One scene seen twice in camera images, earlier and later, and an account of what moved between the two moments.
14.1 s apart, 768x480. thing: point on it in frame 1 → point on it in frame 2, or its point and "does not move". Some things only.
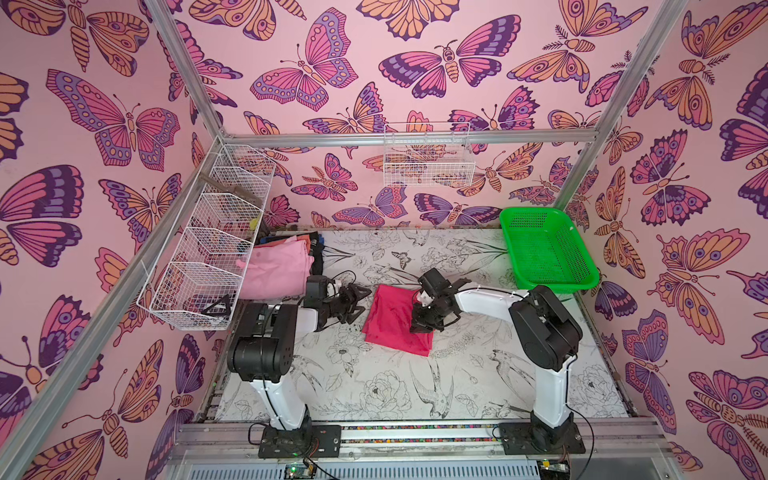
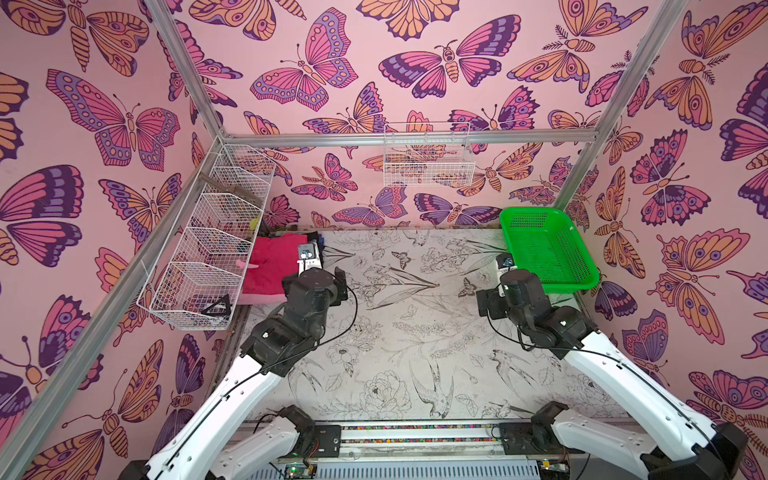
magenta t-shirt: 388,321 → 277,257
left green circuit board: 299,471 does not move
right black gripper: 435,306 → 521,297
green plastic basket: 546,249 does not move
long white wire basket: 196,276 does not move
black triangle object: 226,299 does not move
